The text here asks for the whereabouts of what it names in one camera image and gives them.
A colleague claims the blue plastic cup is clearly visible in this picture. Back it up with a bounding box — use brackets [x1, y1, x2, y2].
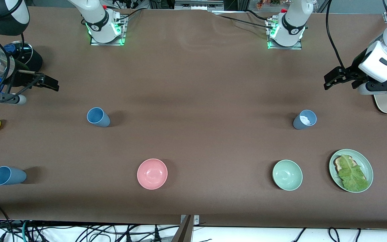
[0, 166, 27, 186]
[87, 107, 111, 127]
[293, 110, 317, 130]

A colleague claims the black cooking pot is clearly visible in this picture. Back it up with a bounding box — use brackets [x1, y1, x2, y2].
[5, 41, 43, 84]

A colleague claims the toasted bread slice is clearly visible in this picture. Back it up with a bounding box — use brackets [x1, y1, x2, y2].
[335, 155, 358, 173]

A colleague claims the mint green plate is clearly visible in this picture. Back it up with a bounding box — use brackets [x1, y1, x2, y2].
[329, 149, 374, 193]

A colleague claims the green lettuce leaf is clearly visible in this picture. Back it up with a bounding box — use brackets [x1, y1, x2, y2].
[338, 155, 370, 192]

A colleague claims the mint green bowl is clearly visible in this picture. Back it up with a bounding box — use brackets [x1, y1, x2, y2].
[272, 160, 303, 191]

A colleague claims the pink bowl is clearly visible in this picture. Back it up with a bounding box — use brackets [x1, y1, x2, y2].
[137, 159, 168, 190]

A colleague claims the brown angled bar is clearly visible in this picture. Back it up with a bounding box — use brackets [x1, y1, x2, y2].
[172, 215, 194, 242]

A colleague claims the black hanging arm cable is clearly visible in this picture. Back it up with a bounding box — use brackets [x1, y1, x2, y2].
[326, 0, 348, 68]

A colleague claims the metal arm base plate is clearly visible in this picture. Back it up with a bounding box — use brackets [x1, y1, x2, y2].
[90, 13, 127, 46]
[267, 17, 303, 50]

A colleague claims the black arm base cable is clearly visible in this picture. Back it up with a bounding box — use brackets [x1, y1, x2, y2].
[214, 10, 275, 29]
[115, 8, 144, 27]

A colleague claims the teal floor cable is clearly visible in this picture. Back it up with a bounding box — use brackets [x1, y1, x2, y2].
[21, 220, 30, 242]

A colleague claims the silver background rail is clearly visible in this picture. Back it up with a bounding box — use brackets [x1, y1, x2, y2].
[173, 0, 225, 11]

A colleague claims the small metal table bracket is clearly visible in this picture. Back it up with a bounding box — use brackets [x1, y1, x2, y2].
[180, 215, 200, 226]

